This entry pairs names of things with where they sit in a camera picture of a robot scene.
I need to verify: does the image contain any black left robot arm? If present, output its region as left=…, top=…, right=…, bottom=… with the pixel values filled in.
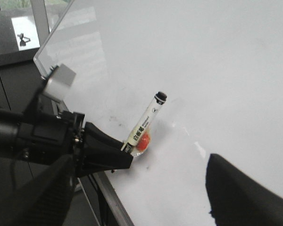
left=0, top=109, right=133, bottom=178

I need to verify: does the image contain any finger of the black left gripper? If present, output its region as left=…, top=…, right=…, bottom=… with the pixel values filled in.
left=81, top=122, right=133, bottom=177

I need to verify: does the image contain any grey camera box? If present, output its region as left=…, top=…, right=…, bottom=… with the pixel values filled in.
left=43, top=64, right=76, bottom=103

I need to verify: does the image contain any grey aluminium whiteboard ledge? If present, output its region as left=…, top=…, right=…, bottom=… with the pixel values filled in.
left=52, top=103, right=133, bottom=226

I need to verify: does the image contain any white whiteboard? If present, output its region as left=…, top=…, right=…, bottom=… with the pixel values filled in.
left=34, top=0, right=283, bottom=226

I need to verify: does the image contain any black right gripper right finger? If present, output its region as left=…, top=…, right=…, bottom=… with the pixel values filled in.
left=205, top=153, right=283, bottom=226

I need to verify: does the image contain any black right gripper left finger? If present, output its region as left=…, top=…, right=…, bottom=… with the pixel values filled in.
left=0, top=155, right=73, bottom=226

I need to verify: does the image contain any white black whiteboard marker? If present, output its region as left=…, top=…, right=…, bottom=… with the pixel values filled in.
left=121, top=91, right=167, bottom=156

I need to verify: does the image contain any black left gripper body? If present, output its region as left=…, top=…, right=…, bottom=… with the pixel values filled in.
left=14, top=111, right=84, bottom=165

